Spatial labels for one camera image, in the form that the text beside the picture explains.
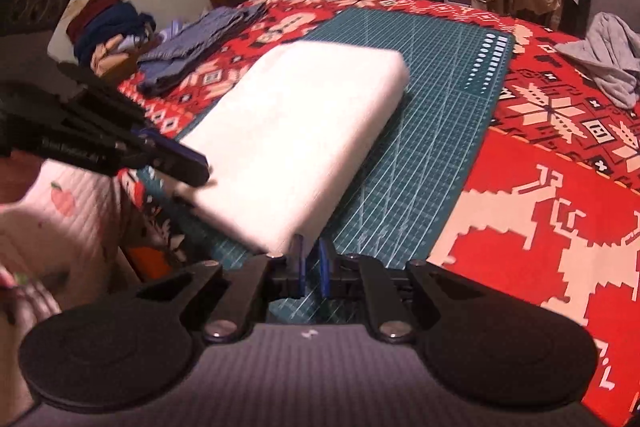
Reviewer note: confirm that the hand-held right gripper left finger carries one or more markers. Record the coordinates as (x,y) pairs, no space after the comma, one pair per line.
(300,274)

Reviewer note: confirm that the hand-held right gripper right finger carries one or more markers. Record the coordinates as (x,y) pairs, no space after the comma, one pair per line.
(324,274)

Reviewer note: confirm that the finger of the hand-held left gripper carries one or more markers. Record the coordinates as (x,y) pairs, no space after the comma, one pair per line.
(175,157)

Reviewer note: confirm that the white knit sweater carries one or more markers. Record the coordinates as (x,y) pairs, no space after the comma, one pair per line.
(300,122)

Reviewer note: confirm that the folded blue jeans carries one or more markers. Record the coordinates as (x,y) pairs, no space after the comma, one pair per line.
(210,32)
(165,79)

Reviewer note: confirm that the maroon folded cloth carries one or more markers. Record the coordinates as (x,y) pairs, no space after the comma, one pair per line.
(92,14)

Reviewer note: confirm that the navy blue cloth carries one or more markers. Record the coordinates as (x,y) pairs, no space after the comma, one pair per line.
(125,24)

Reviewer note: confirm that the green cutting mat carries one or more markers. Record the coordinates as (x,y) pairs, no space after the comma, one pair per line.
(425,157)

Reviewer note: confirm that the red patterned blanket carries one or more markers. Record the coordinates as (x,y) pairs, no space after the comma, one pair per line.
(500,187)

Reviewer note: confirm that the crumpled grey garment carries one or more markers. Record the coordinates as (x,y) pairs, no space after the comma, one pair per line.
(610,57)

